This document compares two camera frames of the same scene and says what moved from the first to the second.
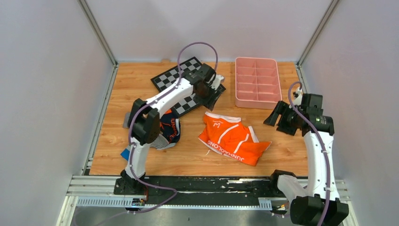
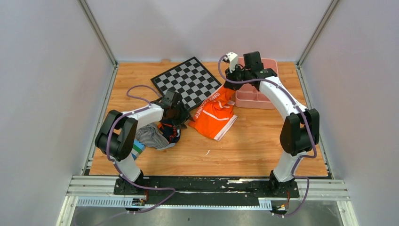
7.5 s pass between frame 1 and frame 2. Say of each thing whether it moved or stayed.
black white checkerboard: stayed
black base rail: stayed
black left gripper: moved
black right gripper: moved
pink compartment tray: stayed
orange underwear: moved
